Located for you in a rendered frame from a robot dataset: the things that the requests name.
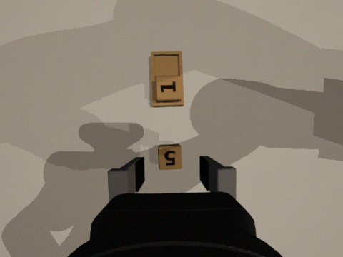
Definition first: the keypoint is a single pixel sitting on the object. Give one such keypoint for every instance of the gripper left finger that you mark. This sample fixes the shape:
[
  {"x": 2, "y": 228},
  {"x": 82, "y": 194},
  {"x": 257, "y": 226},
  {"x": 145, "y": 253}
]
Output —
[{"x": 127, "y": 179}]

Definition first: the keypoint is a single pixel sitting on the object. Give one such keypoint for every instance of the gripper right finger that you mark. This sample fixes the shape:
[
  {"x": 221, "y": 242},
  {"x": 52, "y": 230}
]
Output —
[{"x": 216, "y": 177}]

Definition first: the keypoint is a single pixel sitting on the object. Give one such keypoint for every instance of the brown wooden tray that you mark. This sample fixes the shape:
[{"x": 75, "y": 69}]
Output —
[{"x": 166, "y": 63}]

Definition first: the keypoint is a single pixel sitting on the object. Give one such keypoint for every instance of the tan wooden number cube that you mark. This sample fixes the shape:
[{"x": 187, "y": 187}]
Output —
[
  {"x": 170, "y": 157},
  {"x": 168, "y": 89}
]

